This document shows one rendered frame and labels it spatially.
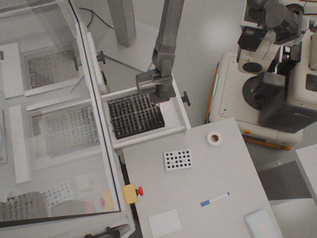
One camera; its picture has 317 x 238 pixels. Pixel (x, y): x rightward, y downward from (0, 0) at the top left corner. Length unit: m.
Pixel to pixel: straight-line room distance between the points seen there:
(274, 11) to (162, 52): 0.40
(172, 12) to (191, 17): 1.78
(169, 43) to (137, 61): 1.44
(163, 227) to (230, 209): 0.31
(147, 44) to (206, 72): 0.59
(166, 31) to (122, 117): 0.46
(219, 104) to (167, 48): 1.08
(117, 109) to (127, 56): 1.20
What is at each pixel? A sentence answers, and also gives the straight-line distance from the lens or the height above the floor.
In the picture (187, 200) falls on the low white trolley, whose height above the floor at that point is 0.76.
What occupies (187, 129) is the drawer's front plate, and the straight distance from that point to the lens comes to 1.09.
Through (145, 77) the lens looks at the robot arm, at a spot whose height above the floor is 1.19.
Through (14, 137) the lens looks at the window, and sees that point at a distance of 0.33.
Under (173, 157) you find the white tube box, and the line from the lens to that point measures 1.18.
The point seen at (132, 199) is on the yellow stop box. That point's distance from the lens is 1.05.
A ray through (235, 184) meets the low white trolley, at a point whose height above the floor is 0.76.
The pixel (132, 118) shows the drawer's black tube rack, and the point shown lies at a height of 0.90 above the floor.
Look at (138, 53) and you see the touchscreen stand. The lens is 2.31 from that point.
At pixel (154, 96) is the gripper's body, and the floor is 1.07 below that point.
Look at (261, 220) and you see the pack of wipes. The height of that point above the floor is 0.80.
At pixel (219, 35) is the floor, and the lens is 2.53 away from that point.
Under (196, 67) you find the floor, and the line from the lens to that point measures 2.30.
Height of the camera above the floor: 1.96
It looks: 71 degrees down
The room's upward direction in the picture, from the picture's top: straight up
